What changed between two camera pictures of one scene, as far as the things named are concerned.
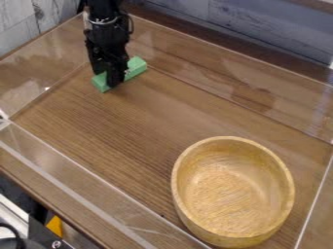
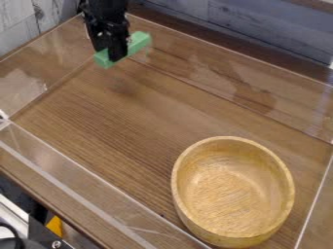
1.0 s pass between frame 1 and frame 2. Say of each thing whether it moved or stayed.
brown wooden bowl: stayed
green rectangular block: moved
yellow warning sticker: stayed
